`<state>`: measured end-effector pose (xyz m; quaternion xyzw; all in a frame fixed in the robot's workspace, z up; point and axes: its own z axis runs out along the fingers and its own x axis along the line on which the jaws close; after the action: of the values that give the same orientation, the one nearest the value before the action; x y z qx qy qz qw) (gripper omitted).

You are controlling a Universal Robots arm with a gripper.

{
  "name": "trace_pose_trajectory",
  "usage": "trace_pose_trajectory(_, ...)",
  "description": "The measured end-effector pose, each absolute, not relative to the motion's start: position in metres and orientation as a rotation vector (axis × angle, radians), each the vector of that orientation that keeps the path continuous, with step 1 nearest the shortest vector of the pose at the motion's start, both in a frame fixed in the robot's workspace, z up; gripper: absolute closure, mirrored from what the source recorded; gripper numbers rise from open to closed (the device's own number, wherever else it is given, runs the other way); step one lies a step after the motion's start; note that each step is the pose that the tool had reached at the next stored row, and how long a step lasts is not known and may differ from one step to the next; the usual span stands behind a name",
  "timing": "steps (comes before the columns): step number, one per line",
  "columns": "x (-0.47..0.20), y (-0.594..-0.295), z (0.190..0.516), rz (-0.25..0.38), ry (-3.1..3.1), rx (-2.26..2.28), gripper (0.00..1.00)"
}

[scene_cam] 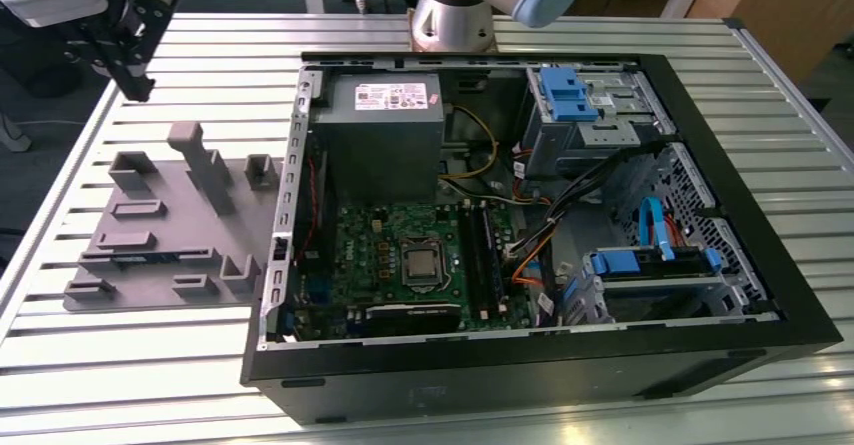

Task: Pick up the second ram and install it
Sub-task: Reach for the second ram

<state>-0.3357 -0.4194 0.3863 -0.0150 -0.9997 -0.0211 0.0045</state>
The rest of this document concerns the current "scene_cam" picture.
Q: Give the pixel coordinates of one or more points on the blue RAM stick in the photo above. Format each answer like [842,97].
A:
[136,259]
[494,265]

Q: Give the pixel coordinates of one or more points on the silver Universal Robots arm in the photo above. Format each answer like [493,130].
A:
[454,15]

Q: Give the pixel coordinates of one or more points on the black RAM slot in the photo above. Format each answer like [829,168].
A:
[482,260]
[474,260]
[466,260]

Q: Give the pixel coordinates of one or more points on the black trash bin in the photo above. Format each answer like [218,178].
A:
[34,77]

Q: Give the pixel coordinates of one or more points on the grey stand foot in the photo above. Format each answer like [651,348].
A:
[14,137]

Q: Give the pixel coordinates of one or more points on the grey parts rack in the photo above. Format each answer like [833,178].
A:
[180,225]

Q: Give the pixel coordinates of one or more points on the grey power supply unit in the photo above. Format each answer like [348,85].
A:
[381,165]

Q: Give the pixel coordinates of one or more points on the green Dell motherboard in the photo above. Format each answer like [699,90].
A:
[363,225]

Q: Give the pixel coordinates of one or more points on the blue VGA port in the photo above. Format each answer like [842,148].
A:
[322,292]

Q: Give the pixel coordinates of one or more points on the black CPU socket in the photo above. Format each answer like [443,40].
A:
[422,241]

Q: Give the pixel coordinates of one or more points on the silver CPU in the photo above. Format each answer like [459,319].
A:
[422,264]

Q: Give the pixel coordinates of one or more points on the blue drive carrier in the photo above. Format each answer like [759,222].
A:
[563,95]

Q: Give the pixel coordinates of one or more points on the black graphics card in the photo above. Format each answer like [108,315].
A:
[407,320]

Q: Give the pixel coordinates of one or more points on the hard disk in blue carrier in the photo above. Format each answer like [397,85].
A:
[617,264]

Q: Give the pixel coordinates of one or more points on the black PC case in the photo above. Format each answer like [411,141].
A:
[467,390]

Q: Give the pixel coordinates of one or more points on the wooden cabinet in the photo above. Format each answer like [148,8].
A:
[788,5]

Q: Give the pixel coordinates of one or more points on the grey metal disk bay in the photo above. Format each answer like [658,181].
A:
[730,292]

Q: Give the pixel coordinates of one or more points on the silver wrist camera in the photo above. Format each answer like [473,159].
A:
[54,0]

